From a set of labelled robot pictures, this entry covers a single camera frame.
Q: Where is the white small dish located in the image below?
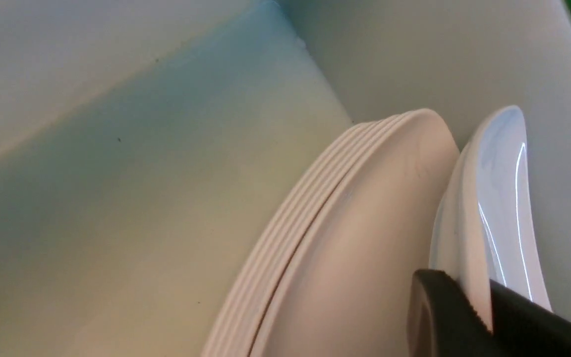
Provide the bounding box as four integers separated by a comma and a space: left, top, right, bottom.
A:
429, 105, 552, 332

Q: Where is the large white plastic tub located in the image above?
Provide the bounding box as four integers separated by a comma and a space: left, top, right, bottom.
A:
0, 0, 571, 357

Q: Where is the stack of white square plates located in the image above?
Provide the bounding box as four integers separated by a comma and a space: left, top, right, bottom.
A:
201, 109, 459, 357

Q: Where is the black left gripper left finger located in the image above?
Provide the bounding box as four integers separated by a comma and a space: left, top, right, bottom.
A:
406, 269, 499, 357

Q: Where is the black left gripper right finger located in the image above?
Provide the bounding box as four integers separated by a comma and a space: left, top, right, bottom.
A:
490, 281, 571, 357

